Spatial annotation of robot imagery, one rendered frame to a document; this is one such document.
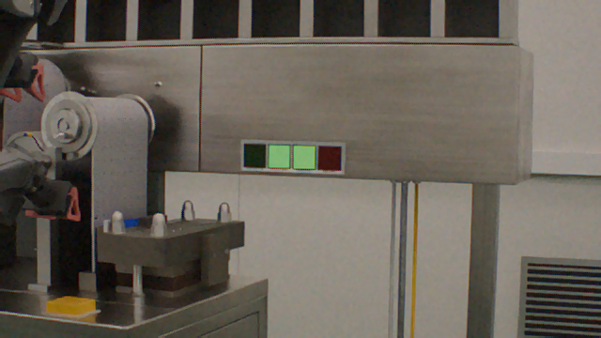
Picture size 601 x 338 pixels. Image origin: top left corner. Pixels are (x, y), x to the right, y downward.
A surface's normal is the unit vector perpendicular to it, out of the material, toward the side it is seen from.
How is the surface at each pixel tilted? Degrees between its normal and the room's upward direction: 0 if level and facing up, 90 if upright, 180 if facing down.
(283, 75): 90
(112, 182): 90
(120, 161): 90
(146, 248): 90
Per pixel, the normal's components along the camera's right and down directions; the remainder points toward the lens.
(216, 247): 0.94, 0.04
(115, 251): -0.35, 0.04
